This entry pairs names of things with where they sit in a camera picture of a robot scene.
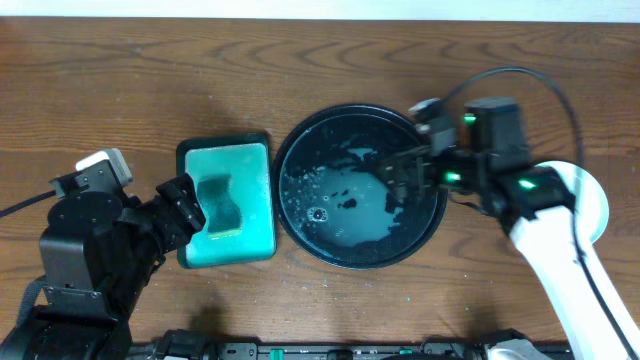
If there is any green rectangular tray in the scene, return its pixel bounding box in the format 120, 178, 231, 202
176, 133, 277, 269

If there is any black round tray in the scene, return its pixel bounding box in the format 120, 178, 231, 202
271, 104, 447, 270

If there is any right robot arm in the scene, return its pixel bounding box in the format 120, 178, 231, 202
374, 97, 639, 359

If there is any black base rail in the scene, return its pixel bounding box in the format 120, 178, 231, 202
126, 329, 574, 360

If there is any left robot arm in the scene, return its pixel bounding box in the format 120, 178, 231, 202
1, 175, 205, 359

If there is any dark green sponge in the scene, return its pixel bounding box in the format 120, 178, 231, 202
196, 175, 242, 239

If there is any mint plate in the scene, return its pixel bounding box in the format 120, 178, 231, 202
538, 160, 610, 244

